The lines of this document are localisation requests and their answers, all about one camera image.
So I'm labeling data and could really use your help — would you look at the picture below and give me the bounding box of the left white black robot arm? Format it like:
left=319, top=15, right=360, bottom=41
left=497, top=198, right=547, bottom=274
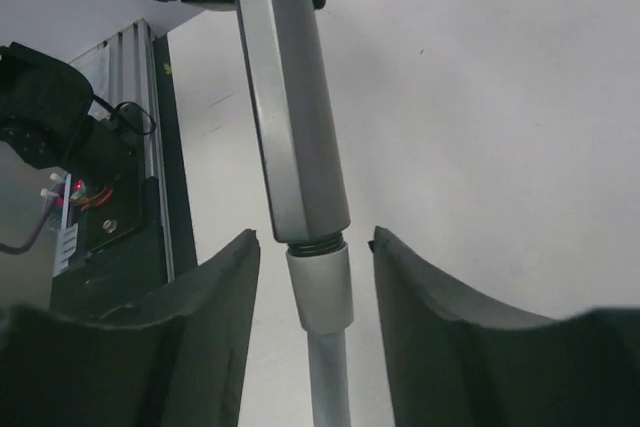
left=1, top=0, right=335, bottom=193

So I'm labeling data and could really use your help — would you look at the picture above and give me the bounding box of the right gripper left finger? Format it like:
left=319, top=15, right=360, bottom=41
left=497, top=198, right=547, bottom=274
left=1, top=230, right=260, bottom=426

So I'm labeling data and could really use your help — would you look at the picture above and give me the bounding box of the grey shower head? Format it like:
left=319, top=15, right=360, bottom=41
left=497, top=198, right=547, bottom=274
left=237, top=0, right=350, bottom=257

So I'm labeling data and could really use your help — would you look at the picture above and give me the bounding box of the left white cable duct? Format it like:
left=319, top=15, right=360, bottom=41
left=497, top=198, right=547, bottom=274
left=47, top=211, right=79, bottom=277

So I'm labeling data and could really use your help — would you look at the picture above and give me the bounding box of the left aluminium rail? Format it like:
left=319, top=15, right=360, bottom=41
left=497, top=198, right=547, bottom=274
left=64, top=19, right=175, bottom=284

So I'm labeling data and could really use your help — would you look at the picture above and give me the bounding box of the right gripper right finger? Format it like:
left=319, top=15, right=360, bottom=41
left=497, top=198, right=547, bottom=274
left=370, top=227, right=639, bottom=426

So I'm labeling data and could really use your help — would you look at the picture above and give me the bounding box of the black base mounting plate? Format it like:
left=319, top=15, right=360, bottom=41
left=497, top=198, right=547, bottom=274
left=50, top=21, right=197, bottom=318

